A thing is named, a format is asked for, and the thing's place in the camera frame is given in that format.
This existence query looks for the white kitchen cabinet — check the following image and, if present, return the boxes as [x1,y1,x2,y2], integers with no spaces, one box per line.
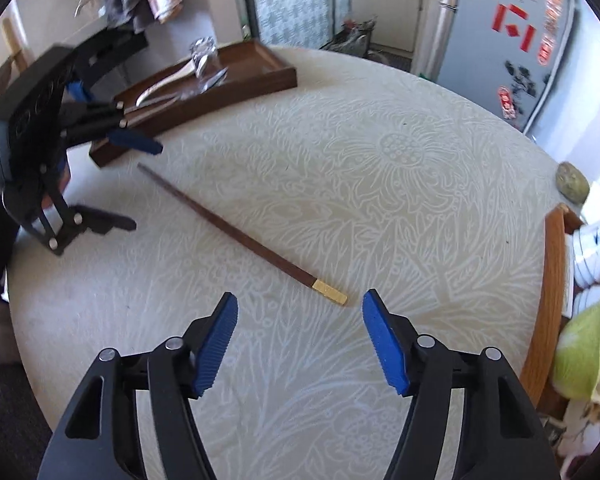
[350,0,434,55]

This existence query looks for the white ceramic spoon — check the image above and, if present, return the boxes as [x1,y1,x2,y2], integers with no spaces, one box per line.
[135,60,195,106]

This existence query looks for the clear drinking glass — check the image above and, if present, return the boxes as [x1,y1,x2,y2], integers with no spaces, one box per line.
[189,36,222,79]

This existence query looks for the green colander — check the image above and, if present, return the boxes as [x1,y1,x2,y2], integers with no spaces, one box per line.
[550,299,600,404]

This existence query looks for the dark wooden tray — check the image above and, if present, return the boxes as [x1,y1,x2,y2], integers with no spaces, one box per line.
[90,40,298,167]

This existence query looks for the brown chopstick gold tip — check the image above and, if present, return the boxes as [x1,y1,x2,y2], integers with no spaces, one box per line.
[137,162,348,307]

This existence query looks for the white blue bowls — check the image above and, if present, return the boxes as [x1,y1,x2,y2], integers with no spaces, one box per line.
[572,222,600,289]

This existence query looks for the light wooden tray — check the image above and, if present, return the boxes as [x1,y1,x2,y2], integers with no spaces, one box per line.
[519,203,583,418]

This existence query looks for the silver refrigerator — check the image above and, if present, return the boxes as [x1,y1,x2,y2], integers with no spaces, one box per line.
[424,0,574,133]

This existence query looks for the black tracking camera box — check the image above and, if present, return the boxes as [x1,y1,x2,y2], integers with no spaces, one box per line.
[0,44,76,188]

